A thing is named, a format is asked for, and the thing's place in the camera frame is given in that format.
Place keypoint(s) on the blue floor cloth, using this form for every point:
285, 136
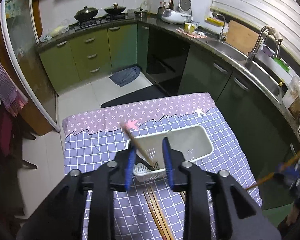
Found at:
125, 76

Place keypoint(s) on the person right hand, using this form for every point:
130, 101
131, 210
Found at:
291, 218

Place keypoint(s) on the purple checkered apron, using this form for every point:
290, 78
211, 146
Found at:
13, 98

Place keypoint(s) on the black wok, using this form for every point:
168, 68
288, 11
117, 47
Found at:
115, 9
86, 14

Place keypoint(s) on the black wok right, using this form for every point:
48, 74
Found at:
115, 9

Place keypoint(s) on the dark wooden chopstick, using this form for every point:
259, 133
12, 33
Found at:
280, 167

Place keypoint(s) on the yellow sponge rack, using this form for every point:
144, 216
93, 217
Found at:
215, 22

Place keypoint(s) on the yellow mug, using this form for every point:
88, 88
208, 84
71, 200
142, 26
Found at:
189, 27

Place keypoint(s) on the white rice cooker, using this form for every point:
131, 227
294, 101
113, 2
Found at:
183, 15

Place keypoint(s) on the green lower cabinets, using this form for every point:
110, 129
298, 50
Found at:
89, 56

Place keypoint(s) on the glass sliding door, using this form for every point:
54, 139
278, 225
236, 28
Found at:
21, 40

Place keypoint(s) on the clear food container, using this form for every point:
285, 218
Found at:
291, 99

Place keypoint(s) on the plastic bag on counter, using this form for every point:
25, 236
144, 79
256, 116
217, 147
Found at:
48, 34

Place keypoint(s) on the wooden cutting board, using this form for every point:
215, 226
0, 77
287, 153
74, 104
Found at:
241, 37

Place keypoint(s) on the steel kitchen faucet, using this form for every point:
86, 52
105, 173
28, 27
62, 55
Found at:
264, 33

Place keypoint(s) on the steel double sink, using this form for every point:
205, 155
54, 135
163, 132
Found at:
254, 69

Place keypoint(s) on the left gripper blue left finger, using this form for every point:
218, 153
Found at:
129, 167

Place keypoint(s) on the black wok left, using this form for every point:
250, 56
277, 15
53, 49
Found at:
86, 14

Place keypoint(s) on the white plastic utensil holder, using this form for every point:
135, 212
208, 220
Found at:
172, 152

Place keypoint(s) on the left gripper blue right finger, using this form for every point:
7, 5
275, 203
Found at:
166, 151

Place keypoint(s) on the purple checkered tablecloth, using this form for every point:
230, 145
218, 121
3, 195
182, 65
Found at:
94, 137

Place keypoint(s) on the white striped window blind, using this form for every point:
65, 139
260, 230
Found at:
283, 15

